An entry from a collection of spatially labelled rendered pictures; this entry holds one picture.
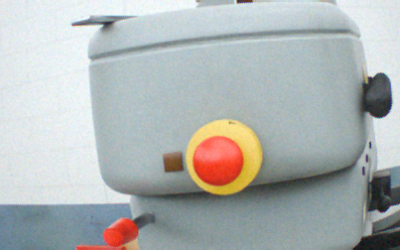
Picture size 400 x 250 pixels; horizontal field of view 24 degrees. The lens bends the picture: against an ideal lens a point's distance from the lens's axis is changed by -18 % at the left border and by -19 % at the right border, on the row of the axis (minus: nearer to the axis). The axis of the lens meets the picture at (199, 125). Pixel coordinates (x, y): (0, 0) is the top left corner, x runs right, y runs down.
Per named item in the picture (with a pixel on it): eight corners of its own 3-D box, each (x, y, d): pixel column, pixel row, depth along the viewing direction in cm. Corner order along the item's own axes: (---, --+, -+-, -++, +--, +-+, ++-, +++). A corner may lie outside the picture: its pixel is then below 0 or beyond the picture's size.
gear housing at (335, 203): (363, 248, 101) (363, 159, 100) (141, 277, 106) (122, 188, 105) (373, 202, 134) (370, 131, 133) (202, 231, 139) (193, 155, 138)
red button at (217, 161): (243, 185, 88) (237, 134, 88) (194, 189, 89) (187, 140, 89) (249, 179, 91) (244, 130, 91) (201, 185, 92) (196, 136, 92)
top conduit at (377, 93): (394, 116, 93) (389, 80, 93) (359, 121, 94) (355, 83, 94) (392, 95, 137) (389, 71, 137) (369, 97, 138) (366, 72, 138)
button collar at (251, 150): (262, 189, 91) (254, 117, 91) (191, 197, 92) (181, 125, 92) (265, 187, 93) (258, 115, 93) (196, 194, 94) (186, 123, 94)
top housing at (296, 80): (366, 169, 91) (341, -1, 90) (88, 200, 96) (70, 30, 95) (375, 128, 137) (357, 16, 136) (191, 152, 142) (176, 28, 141)
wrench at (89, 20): (99, 20, 89) (99, 11, 89) (61, 29, 90) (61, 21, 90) (160, 20, 113) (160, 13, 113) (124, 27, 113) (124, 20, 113)
